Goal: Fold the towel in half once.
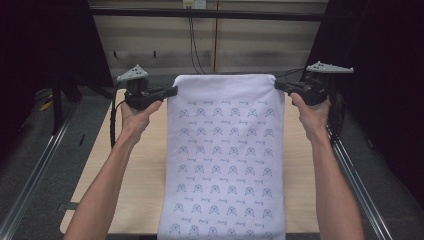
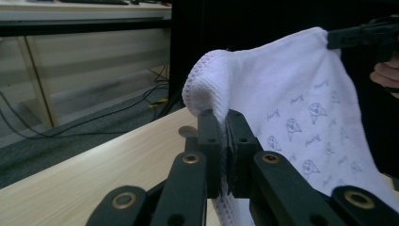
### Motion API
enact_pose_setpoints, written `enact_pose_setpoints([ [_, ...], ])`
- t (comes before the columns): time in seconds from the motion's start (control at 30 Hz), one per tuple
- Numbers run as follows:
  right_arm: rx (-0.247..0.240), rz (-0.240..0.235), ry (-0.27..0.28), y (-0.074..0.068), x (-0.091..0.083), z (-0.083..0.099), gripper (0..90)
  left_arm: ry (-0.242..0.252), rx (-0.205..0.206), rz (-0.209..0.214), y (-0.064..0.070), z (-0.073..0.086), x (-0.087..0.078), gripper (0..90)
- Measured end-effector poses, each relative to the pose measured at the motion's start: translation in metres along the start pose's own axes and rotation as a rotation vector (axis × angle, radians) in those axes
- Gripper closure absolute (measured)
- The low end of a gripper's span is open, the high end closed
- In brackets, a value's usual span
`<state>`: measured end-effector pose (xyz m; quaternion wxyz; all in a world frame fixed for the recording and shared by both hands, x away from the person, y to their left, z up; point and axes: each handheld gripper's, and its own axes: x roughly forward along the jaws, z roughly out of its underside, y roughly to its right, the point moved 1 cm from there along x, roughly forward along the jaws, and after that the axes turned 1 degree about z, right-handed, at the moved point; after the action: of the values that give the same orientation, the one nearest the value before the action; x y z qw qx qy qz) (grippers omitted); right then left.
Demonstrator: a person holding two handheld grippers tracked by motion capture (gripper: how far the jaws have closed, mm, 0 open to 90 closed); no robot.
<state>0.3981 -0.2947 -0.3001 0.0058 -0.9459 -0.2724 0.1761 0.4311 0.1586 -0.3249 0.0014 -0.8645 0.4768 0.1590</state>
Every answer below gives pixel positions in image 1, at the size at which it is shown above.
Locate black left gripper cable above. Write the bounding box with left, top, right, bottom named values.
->
left=109, top=81, right=126, bottom=149

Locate person's right hand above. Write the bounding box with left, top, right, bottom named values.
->
left=289, top=92, right=332, bottom=144

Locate metal floor rail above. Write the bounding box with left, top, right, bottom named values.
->
left=328, top=131, right=396, bottom=240
left=0, top=102, right=80, bottom=240

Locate black wall cable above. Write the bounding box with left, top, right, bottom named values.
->
left=187, top=16, right=207, bottom=75

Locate lavender printed towel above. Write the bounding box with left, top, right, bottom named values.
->
left=156, top=73, right=287, bottom=240

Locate black stand leg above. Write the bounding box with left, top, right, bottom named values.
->
left=50, top=87, right=65, bottom=136

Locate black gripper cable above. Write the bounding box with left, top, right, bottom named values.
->
left=326, top=89, right=347, bottom=143
left=109, top=81, right=126, bottom=149

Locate white wall socket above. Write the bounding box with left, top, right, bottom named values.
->
left=182, top=0, right=207, bottom=10

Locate person's left hand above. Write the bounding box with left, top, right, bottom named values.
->
left=119, top=99, right=164, bottom=145

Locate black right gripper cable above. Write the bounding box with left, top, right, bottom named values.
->
left=326, top=89, right=347, bottom=143

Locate black curtain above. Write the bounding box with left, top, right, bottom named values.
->
left=0, top=0, right=114, bottom=148
left=299, top=0, right=424, bottom=208

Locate black horizontal frame bar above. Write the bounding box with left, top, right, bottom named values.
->
left=89, top=7, right=329, bottom=23

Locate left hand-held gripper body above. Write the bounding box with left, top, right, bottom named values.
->
left=116, top=64, right=165, bottom=112

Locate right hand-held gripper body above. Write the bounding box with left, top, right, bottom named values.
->
left=299, top=60, right=355, bottom=107

